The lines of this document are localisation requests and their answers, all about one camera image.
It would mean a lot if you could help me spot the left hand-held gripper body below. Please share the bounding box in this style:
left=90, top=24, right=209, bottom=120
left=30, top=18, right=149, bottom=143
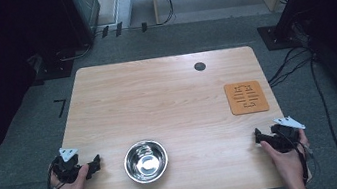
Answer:
left=48, top=143, right=93, bottom=186

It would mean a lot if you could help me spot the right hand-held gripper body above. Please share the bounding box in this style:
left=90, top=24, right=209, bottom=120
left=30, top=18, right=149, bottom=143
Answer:
left=262, top=113, right=310, bottom=156

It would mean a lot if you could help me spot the person's right hand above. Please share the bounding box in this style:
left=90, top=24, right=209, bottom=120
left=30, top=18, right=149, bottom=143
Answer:
left=258, top=126, right=316, bottom=189

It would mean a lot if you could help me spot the orange wooden trivet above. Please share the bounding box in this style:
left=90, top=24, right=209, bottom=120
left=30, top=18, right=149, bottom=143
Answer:
left=223, top=78, right=271, bottom=118

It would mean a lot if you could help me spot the stainless steel bowl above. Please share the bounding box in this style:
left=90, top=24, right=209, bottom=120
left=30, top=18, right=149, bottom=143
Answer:
left=120, top=137, right=172, bottom=187

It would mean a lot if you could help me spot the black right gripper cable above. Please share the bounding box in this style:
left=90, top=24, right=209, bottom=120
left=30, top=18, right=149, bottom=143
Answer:
left=292, top=134, right=322, bottom=188

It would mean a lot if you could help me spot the long black floor cable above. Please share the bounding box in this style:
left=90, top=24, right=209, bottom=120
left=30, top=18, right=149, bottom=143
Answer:
left=308, top=55, right=337, bottom=189

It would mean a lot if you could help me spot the black floor cable bundle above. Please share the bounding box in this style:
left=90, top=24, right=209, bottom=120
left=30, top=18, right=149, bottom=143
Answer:
left=263, top=44, right=318, bottom=90

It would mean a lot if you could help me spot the round grey cable grommet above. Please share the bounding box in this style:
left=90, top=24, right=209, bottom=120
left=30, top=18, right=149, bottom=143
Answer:
left=193, top=61, right=207, bottom=73

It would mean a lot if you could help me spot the black stand base plate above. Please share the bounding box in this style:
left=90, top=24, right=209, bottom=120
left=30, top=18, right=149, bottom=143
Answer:
left=256, top=20, right=306, bottom=53

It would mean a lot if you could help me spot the black stand base with cable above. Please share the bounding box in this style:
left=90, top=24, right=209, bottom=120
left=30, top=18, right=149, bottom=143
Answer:
left=27, top=44, right=97, bottom=87

